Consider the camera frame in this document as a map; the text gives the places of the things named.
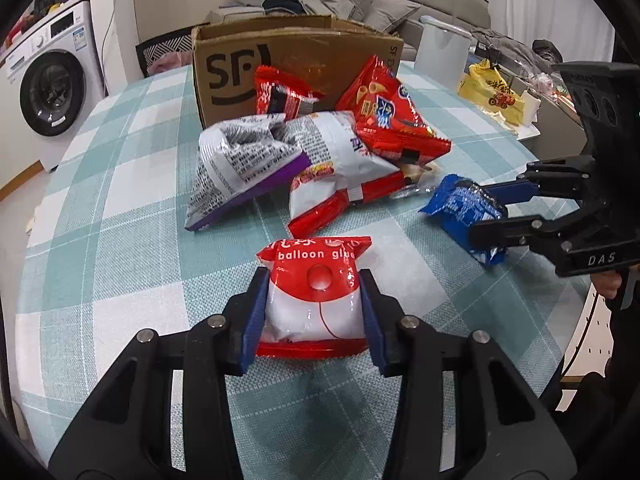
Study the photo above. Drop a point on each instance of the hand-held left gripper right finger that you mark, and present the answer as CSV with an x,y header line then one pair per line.
x,y
372,317

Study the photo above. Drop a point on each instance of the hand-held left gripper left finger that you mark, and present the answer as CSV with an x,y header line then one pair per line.
x,y
252,320

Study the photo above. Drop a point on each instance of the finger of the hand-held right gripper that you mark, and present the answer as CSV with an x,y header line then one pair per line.
x,y
517,192
505,234

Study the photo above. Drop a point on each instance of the red and white candy packet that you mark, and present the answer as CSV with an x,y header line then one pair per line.
x,y
310,310

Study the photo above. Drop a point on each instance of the blue snack packet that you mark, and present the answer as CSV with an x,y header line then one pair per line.
x,y
452,205

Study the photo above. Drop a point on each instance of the silver and purple snack bag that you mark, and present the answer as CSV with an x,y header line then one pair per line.
x,y
235,170

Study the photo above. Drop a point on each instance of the red triangular chip bag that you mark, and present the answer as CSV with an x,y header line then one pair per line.
x,y
385,110

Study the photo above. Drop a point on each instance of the white and red snack bag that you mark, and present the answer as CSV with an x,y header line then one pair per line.
x,y
330,150

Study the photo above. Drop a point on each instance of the small red snack packet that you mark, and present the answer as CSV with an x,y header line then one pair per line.
x,y
280,85

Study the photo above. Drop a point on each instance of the cardboard box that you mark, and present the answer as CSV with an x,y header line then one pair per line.
x,y
235,45

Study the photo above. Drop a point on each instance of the person's right hand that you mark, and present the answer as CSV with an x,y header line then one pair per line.
x,y
606,286

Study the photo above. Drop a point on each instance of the yellow plastic bag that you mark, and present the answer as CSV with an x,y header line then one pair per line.
x,y
492,95

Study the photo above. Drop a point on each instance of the grey cloth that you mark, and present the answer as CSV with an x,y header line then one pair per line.
x,y
515,52

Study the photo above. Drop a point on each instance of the white lidded bin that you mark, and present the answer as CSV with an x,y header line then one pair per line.
x,y
440,55

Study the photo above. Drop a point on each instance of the teal checked tablecloth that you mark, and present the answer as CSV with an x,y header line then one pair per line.
x,y
125,210

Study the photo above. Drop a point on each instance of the grey pillow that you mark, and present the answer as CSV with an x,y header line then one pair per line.
x,y
392,12

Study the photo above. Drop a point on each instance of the grey jacket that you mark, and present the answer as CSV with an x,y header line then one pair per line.
x,y
340,5

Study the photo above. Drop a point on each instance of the pink cloth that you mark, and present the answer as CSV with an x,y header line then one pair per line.
x,y
172,62

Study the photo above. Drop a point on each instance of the black and white patterned basket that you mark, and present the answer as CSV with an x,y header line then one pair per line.
x,y
160,42

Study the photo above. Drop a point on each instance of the dark clothes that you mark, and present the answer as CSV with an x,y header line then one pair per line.
x,y
282,5

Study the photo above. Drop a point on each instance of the white washing machine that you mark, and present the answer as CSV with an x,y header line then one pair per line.
x,y
50,90

